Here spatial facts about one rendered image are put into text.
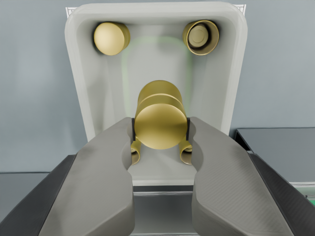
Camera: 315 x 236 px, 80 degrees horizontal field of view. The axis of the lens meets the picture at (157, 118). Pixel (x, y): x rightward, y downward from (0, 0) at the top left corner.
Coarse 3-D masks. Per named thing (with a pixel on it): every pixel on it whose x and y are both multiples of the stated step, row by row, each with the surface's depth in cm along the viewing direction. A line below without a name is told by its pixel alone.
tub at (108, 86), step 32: (160, 32) 24; (224, 32) 20; (96, 64) 23; (128, 64) 26; (160, 64) 26; (192, 64) 26; (224, 64) 21; (96, 96) 23; (128, 96) 28; (192, 96) 28; (224, 96) 21; (96, 128) 23; (224, 128) 22; (160, 160) 30
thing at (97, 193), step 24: (120, 120) 11; (96, 144) 9; (120, 144) 9; (72, 168) 8; (96, 168) 8; (120, 168) 8; (72, 192) 7; (96, 192) 7; (120, 192) 7; (48, 216) 6; (72, 216) 6; (96, 216) 6; (120, 216) 6
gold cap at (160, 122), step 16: (160, 80) 15; (144, 96) 13; (160, 96) 12; (176, 96) 13; (144, 112) 11; (160, 112) 11; (176, 112) 11; (144, 128) 12; (160, 128) 12; (176, 128) 12; (144, 144) 12; (160, 144) 12; (176, 144) 12
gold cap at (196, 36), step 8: (192, 24) 20; (200, 24) 24; (208, 24) 21; (184, 32) 23; (192, 32) 22; (200, 32) 23; (208, 32) 24; (216, 32) 21; (184, 40) 23; (192, 40) 23; (200, 40) 23; (208, 40) 24; (216, 40) 21; (192, 48) 24; (200, 48) 24; (208, 48) 22
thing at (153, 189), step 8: (72, 8) 18; (240, 8) 18; (136, 192) 32; (144, 192) 32; (152, 192) 32; (160, 192) 32; (168, 192) 32; (176, 192) 32; (184, 192) 32; (192, 192) 32
